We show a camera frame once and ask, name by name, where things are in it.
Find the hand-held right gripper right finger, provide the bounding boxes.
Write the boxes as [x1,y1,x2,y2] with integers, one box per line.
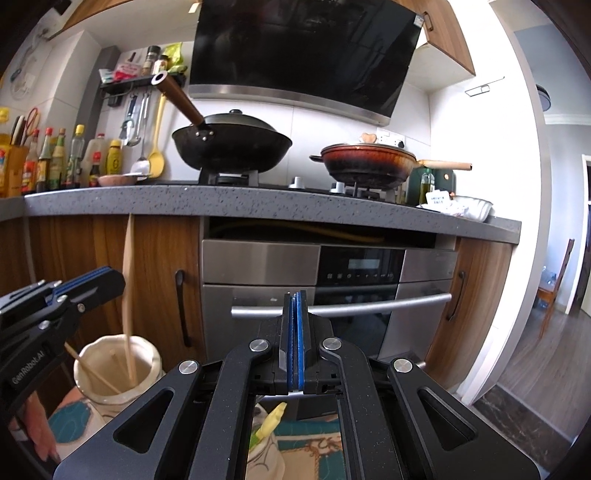
[294,291,541,480]

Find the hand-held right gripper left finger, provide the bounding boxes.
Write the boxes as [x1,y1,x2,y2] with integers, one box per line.
[53,291,296,480]

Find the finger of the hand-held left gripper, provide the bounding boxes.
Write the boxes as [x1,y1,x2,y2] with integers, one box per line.
[0,273,127,352]
[0,267,123,315]

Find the wooden chopstick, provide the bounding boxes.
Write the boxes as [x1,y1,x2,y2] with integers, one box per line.
[122,213,137,386]
[65,342,122,394]

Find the white floral ceramic utensil holder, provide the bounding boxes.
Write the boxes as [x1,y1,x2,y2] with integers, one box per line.
[74,335,288,480]

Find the yellow-tipped green spatula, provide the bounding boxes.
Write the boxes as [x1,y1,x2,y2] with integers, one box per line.
[252,402,288,450]

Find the person's left hand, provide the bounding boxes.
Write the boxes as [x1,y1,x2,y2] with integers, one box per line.
[11,392,61,467]

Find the stainless steel oven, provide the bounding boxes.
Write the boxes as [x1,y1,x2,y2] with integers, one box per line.
[200,240,459,365]

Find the printed tablecloth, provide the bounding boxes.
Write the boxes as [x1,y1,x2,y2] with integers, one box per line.
[46,399,345,480]

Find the small pink bowl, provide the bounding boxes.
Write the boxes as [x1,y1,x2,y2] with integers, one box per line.
[98,173,151,187]

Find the row of condiment bottles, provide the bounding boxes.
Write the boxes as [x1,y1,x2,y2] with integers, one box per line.
[22,124,123,193]

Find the hanging metal ladle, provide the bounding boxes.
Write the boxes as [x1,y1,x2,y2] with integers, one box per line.
[130,93,151,174]

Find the yellow knife holder box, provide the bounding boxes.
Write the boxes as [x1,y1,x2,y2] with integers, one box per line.
[0,143,28,198]

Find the grey kitchen countertop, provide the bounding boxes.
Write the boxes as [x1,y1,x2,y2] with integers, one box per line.
[0,182,522,243]

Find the gas stove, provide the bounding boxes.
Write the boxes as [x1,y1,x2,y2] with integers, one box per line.
[198,170,403,202]

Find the hanging metal peeler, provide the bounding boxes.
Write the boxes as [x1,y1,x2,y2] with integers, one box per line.
[119,95,139,139]

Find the red-brown frying pan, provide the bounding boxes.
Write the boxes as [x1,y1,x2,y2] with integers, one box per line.
[309,142,472,188]

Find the green glass oil bottle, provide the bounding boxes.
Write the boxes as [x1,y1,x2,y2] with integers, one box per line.
[418,168,435,204]

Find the red and white packet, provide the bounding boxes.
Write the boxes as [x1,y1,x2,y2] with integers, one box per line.
[113,62,143,83]

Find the white bowl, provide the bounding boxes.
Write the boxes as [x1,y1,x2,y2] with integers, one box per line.
[450,196,493,220]

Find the green kitchen appliance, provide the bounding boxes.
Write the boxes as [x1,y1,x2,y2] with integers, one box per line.
[406,166,458,205]

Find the black wok lid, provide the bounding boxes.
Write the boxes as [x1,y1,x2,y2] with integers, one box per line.
[203,109,278,136]

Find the yellow-green packet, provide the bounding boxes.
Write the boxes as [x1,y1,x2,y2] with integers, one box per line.
[164,42,189,73]

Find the wooden upper cabinet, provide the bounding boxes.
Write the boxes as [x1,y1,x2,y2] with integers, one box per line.
[46,0,204,35]
[418,0,476,77]

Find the wooden chair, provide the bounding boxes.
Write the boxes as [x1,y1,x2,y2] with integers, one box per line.
[538,239,576,340]

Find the black glass range hood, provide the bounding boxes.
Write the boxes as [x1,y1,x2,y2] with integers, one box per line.
[188,0,428,127]

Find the black wok with wooden handle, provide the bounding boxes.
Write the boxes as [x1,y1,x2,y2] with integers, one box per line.
[152,71,293,174]

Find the black wall spice rack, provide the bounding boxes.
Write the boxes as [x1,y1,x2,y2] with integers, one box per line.
[99,74,185,99]

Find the wall wire holder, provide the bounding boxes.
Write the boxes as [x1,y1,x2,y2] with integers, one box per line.
[464,76,504,97]

